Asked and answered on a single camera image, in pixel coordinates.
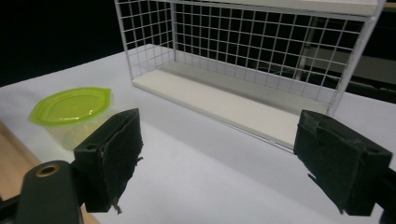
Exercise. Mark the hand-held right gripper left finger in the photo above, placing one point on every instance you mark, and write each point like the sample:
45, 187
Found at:
106, 161

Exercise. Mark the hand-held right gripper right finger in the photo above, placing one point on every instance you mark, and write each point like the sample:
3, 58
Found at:
339, 161

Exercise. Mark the clear container with green lid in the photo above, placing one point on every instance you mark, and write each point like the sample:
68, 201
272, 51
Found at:
71, 109

